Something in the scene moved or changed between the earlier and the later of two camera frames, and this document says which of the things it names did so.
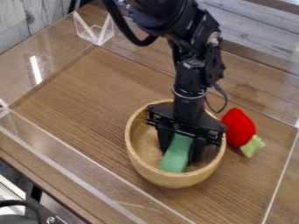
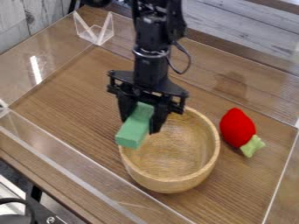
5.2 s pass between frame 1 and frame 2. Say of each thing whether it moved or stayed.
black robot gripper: moved
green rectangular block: moved
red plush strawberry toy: stayed
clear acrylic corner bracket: stayed
